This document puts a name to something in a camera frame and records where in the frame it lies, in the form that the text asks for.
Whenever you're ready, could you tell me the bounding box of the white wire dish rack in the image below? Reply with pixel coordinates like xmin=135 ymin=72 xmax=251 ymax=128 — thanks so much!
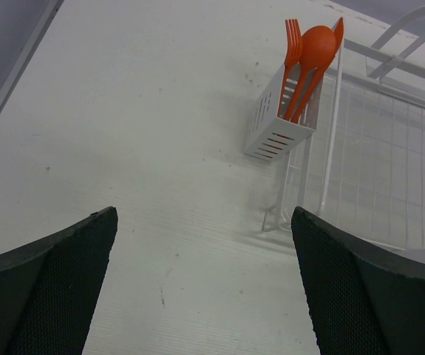
xmin=262 ymin=1 xmax=425 ymax=263

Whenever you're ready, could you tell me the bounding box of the orange plastic fork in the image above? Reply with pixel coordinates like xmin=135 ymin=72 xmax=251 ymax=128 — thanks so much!
xmin=279 ymin=18 xmax=303 ymax=110

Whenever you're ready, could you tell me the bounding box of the orange plastic knife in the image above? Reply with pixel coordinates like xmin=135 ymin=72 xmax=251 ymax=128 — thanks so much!
xmin=292 ymin=17 xmax=345 ymax=123

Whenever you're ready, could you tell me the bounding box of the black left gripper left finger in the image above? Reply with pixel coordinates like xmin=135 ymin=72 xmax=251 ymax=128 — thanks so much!
xmin=0 ymin=206 xmax=118 ymax=354

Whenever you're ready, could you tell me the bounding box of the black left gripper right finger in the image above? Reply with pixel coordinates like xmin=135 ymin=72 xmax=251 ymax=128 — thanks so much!
xmin=290 ymin=206 xmax=425 ymax=354

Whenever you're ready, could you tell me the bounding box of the white cutlery caddy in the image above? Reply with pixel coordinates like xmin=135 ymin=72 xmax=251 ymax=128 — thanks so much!
xmin=244 ymin=66 xmax=322 ymax=161

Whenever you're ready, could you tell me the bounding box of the orange plastic spoon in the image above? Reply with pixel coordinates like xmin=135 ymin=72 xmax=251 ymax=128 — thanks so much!
xmin=285 ymin=25 xmax=336 ymax=124

